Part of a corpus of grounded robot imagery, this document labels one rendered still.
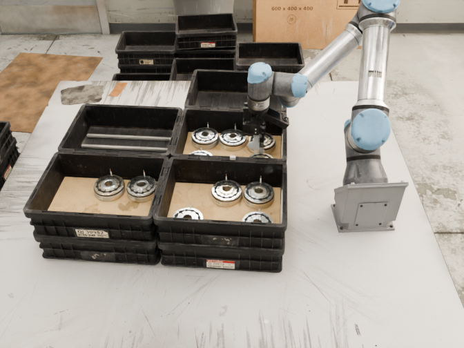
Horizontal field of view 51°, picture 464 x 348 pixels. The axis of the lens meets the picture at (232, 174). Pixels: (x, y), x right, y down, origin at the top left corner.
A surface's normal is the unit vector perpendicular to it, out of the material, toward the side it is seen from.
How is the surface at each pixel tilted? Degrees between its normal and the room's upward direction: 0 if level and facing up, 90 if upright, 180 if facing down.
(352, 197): 90
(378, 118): 51
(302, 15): 74
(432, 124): 0
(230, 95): 0
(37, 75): 0
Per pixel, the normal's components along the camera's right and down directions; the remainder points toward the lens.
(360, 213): 0.05, 0.66
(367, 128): -0.12, 0.04
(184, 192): 0.00, -0.75
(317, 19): -0.01, 0.43
